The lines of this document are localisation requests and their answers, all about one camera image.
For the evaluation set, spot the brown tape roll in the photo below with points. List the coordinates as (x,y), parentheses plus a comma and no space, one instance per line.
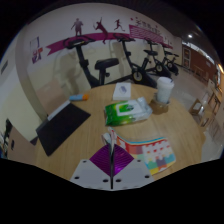
(159,107)

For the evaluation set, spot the blue and orange tube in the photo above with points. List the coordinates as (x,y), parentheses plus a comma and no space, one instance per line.
(79,97)

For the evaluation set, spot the black flat pad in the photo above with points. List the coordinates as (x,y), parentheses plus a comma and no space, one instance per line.
(61,130)

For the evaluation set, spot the green wet wipes pack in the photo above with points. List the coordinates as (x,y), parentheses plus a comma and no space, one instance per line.
(126,111)

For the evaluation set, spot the black exercise bike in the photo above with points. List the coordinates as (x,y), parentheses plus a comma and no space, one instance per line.
(137,76)
(85,65)
(159,68)
(172,66)

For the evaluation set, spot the wooden chair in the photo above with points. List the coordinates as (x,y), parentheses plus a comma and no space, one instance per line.
(21,148)

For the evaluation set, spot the round ceiling light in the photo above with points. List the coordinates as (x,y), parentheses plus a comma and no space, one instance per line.
(190,35)

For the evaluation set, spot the small white packet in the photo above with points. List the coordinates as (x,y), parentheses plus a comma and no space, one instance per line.
(122,91)

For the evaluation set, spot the wall poster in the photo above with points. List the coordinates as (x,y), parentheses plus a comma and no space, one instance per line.
(36,50)

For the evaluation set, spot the wooden stool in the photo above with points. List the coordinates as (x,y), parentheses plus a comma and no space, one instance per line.
(200,111)

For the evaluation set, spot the colourful checked towel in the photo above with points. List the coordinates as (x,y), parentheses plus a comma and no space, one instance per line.
(153,155)

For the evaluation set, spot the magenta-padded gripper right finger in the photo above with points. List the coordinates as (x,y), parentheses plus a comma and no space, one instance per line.
(131,173)

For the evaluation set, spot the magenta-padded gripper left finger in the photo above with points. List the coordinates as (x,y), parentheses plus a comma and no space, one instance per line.
(91,173)

